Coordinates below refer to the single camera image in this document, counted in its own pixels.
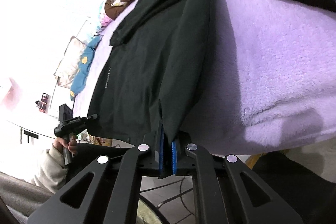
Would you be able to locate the red and black small device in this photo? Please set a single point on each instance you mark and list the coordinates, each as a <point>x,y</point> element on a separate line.
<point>43,103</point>

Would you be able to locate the brown printed garment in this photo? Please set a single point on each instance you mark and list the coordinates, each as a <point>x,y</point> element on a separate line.
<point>113,8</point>

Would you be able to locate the beige pillow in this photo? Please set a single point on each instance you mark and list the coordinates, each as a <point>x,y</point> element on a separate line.
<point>69,64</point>

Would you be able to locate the person's left hand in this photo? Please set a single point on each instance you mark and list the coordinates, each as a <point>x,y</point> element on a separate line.
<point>70,145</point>

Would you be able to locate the blue pillow with orange dots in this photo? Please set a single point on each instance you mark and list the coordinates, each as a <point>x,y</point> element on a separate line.
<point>84,66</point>

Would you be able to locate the grey sleeve forearm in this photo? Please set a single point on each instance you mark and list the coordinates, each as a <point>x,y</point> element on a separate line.
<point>22,197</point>

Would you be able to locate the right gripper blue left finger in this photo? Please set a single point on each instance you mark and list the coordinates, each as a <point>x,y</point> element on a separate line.
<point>161,147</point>

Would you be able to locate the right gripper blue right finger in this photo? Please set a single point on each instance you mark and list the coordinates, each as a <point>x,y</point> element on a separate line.
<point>174,157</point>

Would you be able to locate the purple fleece bed sheet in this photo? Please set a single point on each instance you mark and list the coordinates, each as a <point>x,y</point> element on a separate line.
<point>272,84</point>

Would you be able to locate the black zip jacket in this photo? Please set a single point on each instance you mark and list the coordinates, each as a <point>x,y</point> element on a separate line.
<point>156,71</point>

